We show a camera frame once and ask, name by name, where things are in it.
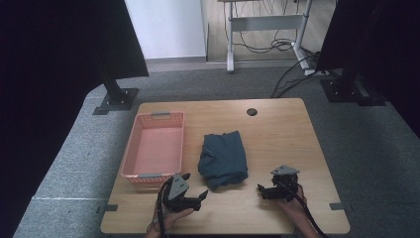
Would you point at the dark teal cloth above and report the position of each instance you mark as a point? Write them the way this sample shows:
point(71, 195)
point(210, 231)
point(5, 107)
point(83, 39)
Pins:
point(224, 158)

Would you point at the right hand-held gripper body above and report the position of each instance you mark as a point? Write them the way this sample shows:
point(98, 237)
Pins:
point(285, 181)

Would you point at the black curtain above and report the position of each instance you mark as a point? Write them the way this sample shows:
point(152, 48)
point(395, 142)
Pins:
point(396, 49)
point(49, 66)

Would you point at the person's right hand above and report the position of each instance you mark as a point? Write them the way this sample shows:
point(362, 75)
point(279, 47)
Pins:
point(295, 210)

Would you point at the white desk frame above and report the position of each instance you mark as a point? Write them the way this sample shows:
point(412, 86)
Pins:
point(264, 23)

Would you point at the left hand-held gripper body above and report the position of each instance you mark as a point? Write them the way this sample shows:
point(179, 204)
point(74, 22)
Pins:
point(178, 195)

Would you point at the black metal stand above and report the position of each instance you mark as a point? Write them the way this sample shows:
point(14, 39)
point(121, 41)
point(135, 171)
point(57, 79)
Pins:
point(120, 99)
point(340, 89)

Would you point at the pink plastic basket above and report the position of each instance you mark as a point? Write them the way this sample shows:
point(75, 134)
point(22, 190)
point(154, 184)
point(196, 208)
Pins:
point(155, 148)

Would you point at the grey table edge bracket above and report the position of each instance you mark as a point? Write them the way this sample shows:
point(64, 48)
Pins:
point(109, 208)
point(336, 206)

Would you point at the black round table grommet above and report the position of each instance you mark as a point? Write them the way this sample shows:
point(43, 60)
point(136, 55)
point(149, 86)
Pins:
point(252, 112)

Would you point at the person's left hand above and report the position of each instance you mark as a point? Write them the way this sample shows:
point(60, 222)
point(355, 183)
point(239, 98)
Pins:
point(171, 218)

